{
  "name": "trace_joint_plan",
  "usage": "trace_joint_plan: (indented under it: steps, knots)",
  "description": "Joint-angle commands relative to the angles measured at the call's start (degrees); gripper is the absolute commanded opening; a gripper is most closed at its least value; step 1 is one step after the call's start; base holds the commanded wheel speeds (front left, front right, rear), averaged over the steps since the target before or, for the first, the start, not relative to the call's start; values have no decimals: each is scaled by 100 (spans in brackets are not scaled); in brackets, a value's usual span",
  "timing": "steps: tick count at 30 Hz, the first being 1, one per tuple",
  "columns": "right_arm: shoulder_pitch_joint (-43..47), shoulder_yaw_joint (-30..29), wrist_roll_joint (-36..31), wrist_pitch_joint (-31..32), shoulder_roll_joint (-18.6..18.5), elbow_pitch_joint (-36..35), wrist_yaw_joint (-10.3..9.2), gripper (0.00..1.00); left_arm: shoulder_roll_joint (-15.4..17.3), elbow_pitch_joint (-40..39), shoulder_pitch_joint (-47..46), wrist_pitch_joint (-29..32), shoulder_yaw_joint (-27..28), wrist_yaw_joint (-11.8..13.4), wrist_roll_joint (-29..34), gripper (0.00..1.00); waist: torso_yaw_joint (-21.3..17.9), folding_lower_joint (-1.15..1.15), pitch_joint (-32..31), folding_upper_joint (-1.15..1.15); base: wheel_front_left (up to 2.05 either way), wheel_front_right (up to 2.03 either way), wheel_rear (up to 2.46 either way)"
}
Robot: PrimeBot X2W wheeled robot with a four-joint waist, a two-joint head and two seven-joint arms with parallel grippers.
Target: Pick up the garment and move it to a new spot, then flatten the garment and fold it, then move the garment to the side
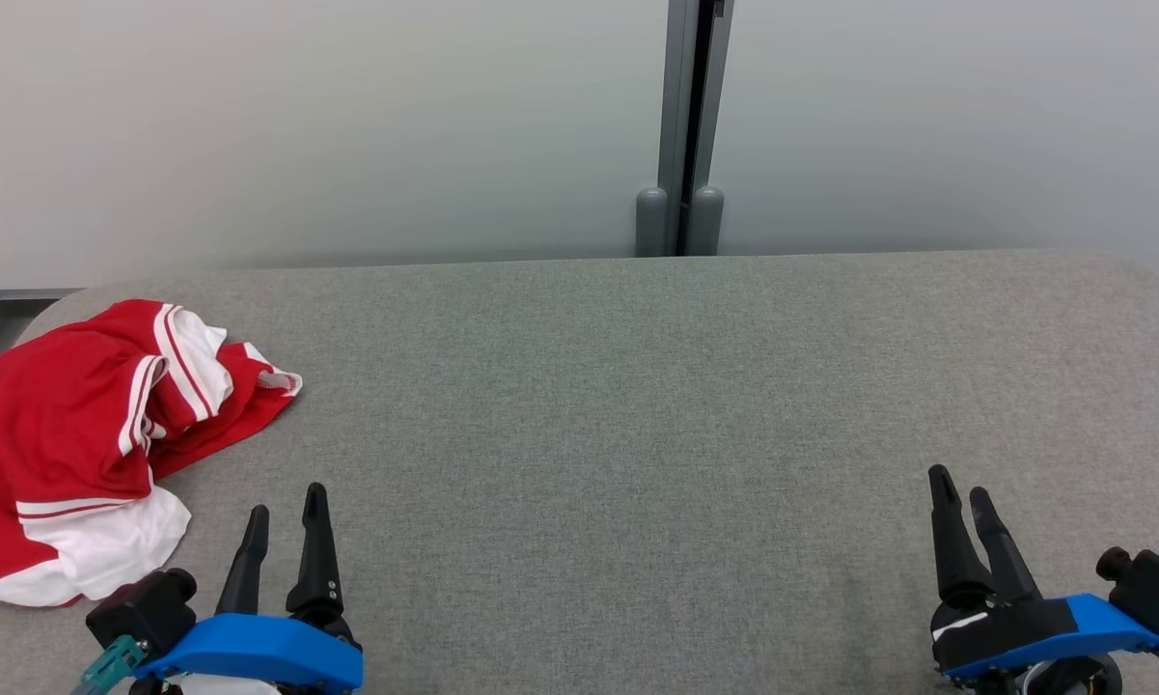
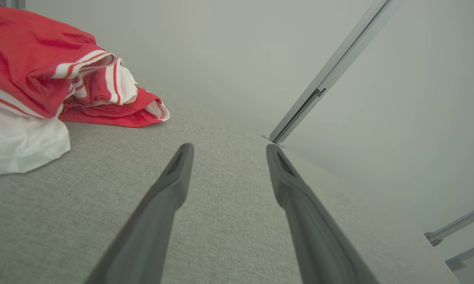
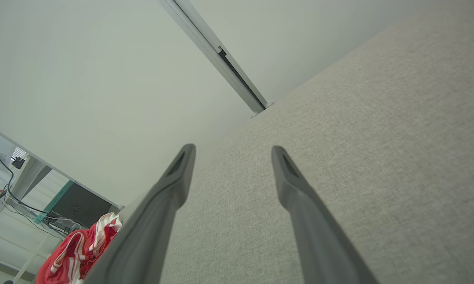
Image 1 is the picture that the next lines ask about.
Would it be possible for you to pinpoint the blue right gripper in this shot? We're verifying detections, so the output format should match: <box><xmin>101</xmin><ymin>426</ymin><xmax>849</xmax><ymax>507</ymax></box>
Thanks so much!
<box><xmin>927</xmin><ymin>465</ymin><xmax>1159</xmax><ymax>695</ymax></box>

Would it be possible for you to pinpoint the teal left camera connector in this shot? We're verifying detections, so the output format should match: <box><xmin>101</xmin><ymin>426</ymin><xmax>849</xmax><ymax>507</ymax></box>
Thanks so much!
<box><xmin>70</xmin><ymin>634</ymin><xmax>148</xmax><ymax>695</ymax></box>

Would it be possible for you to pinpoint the red Bulls 23 jersey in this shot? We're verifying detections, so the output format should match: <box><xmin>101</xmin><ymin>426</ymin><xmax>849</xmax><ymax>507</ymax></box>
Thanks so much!
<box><xmin>0</xmin><ymin>298</ymin><xmax>304</xmax><ymax>590</ymax></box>

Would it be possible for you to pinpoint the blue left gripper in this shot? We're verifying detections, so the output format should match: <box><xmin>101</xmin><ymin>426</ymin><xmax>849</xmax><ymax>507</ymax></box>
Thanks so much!
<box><xmin>133</xmin><ymin>483</ymin><xmax>365</xmax><ymax>695</ymax></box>

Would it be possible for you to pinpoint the grey metal wall post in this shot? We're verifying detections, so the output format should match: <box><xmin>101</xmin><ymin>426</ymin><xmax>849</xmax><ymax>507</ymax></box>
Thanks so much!
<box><xmin>657</xmin><ymin>0</ymin><xmax>735</xmax><ymax>258</ymax></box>

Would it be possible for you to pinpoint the grey cylinder bumper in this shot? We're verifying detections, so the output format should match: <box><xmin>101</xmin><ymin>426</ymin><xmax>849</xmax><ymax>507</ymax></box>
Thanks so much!
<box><xmin>686</xmin><ymin>185</ymin><xmax>726</xmax><ymax>258</ymax></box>
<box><xmin>634</xmin><ymin>186</ymin><xmax>671</xmax><ymax>259</ymax></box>

